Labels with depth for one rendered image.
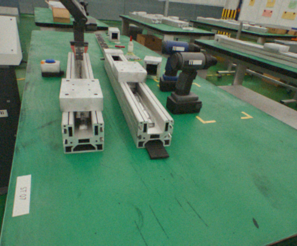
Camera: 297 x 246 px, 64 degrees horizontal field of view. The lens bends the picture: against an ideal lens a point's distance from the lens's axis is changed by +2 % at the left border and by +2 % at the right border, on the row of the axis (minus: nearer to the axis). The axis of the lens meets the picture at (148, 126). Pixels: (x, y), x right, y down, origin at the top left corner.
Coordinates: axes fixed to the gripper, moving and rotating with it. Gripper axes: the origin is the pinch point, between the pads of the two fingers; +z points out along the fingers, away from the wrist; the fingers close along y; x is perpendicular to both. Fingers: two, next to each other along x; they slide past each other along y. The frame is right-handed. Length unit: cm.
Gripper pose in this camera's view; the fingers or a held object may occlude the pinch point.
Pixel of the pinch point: (79, 56)
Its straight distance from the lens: 151.7
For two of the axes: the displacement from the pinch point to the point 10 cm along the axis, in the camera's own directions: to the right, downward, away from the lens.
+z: -0.9, 8.8, 4.7
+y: 9.6, -0.4, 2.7
